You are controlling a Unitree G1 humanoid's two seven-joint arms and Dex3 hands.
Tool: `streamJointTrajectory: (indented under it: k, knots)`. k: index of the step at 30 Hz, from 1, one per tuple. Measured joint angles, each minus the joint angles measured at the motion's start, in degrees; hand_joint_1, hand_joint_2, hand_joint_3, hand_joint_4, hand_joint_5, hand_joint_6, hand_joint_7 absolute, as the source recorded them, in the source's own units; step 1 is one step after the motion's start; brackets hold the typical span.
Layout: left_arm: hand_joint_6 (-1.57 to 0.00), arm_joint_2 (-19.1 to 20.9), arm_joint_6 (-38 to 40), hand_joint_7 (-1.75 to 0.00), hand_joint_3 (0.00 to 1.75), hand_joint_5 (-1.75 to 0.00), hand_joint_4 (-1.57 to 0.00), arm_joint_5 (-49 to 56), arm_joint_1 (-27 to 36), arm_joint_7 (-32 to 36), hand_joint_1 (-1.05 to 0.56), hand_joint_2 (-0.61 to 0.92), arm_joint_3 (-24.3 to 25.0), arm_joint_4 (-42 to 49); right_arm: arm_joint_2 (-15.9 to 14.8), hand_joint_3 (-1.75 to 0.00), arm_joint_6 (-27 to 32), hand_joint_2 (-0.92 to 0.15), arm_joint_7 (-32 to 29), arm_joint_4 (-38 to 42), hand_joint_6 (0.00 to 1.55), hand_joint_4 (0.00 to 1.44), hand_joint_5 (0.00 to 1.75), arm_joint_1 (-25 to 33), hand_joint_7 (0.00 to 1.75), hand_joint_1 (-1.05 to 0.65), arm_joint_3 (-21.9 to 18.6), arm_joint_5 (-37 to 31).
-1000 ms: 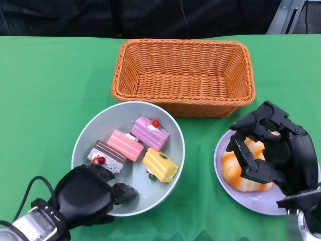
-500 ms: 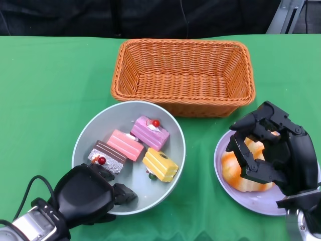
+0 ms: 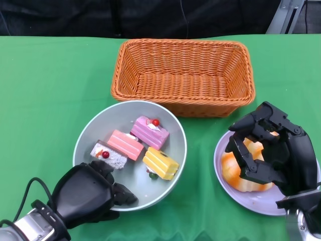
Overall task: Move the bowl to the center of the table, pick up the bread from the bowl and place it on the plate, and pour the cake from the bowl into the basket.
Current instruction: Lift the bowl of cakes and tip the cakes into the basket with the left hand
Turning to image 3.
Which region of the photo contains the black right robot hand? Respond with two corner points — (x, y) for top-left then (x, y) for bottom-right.
(225, 101), (321, 196)

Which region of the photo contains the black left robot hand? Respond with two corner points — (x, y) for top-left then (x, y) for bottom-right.
(51, 160), (138, 229)

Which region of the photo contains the orange striped ring bread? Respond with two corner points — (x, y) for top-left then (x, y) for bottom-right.
(243, 130), (280, 161)

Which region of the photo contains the orange striped bread roll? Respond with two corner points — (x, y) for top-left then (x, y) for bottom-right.
(220, 152), (275, 193)

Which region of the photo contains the pale green bowl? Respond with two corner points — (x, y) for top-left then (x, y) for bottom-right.
(72, 100), (188, 212)

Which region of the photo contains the brown chocolate cake slice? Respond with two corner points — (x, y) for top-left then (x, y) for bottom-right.
(90, 140), (128, 170)

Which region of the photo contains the white round plate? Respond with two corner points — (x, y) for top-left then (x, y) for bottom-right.
(213, 130), (299, 216)

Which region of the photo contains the salmon striped cake slice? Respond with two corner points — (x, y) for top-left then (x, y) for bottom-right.
(107, 129), (145, 161)

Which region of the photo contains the yellow cake slice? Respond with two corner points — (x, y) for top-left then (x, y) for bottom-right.
(142, 147), (181, 181)

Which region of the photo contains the pink cake slice with cherry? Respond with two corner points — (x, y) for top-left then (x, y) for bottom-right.
(129, 115), (170, 151)

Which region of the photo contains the orange wicker basket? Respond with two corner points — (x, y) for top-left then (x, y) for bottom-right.
(111, 38), (256, 118)

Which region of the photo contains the green tablecloth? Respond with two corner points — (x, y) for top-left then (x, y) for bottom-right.
(0, 34), (321, 241)

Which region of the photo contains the black backdrop cloth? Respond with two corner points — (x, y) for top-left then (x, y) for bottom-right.
(0, 0), (321, 38)

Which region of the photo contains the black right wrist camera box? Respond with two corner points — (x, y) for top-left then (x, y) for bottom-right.
(275, 188), (321, 210)

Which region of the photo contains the black left wrist camera cable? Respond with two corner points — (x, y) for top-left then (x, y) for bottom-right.
(0, 177), (55, 228)

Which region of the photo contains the grey metal frame stand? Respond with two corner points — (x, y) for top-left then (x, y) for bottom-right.
(265, 0), (305, 34)

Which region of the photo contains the thin black background cable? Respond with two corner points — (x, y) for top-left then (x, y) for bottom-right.
(304, 0), (310, 33)

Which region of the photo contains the thin hanging cable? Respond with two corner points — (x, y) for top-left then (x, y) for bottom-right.
(179, 0), (189, 38)

